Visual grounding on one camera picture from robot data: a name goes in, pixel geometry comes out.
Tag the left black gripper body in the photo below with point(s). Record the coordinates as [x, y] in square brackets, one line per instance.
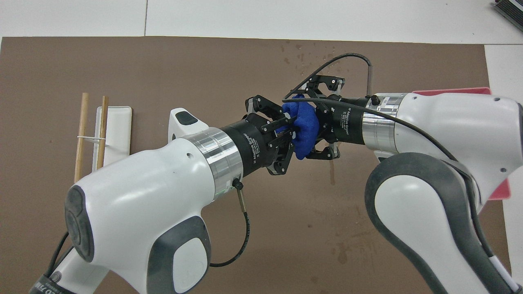
[253, 143]

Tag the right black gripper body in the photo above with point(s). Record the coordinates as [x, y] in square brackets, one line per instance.
[347, 122]

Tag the blue towel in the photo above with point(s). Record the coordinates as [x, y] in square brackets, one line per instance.
[304, 130]

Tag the pink plastic bin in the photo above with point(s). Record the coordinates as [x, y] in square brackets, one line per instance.
[449, 90]

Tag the brown table mat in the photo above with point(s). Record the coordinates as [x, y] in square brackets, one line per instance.
[163, 73]

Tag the white rectangular tray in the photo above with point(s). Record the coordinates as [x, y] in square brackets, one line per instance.
[118, 130]

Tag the short darker wooden dowel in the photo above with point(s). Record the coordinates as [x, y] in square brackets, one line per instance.
[103, 122]

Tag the long light wooden dowel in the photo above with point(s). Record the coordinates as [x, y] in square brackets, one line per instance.
[81, 122]

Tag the grey ribbed device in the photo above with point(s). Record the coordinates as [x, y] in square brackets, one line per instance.
[512, 8]

